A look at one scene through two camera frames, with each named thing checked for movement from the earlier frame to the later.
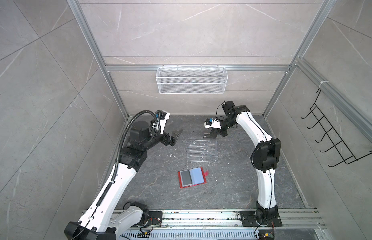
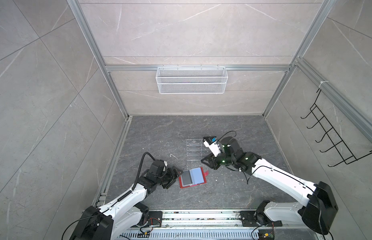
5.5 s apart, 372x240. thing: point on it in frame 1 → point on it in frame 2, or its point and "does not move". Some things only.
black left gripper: (165, 141) → (173, 177)
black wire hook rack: (347, 157) does not move
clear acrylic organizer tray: (202, 150) does not move
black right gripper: (218, 131) → (211, 159)
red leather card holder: (192, 177) does not move
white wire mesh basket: (192, 80) does not move
